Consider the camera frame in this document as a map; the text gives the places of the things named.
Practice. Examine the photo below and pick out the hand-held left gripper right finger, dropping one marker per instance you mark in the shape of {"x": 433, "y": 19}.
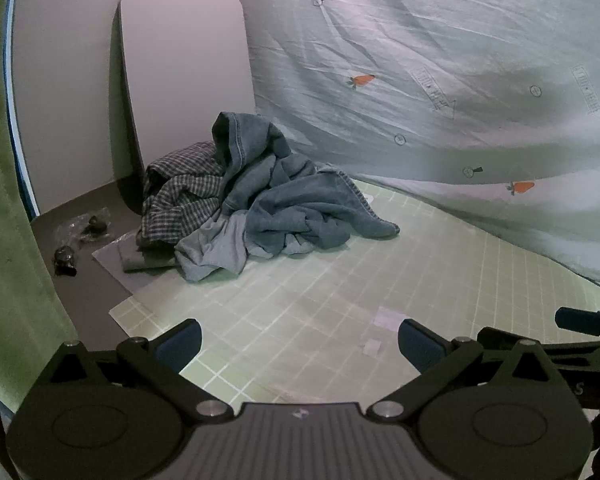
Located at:
{"x": 422, "y": 347}

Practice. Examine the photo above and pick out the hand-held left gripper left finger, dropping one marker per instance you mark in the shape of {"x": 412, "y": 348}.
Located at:
{"x": 180, "y": 347}

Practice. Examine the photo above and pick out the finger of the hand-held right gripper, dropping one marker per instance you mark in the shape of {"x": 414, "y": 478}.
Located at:
{"x": 587, "y": 321}
{"x": 580, "y": 350}

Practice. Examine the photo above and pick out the blue denim garment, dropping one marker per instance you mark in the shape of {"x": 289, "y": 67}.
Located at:
{"x": 290, "y": 200}

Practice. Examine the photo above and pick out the white tape piece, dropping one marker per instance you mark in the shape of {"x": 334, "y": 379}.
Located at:
{"x": 373, "y": 347}
{"x": 390, "y": 320}

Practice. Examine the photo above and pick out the light grey-blue shirt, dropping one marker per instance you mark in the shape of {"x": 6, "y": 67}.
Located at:
{"x": 215, "y": 250}

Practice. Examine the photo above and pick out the grey folded cloth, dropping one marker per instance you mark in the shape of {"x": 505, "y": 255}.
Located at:
{"x": 110, "y": 262}

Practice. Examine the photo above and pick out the green grid cutting mat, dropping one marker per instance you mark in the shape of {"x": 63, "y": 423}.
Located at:
{"x": 305, "y": 300}

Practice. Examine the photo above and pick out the small black part in bag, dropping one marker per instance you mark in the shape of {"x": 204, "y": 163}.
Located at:
{"x": 65, "y": 260}
{"x": 96, "y": 224}

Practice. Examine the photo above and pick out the dark plaid shirt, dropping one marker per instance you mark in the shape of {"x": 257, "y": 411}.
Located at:
{"x": 180, "y": 190}

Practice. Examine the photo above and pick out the green curtain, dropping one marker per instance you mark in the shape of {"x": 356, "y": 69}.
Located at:
{"x": 10, "y": 260}

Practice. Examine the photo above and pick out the white rounded board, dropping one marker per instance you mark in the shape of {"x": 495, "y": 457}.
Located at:
{"x": 180, "y": 60}

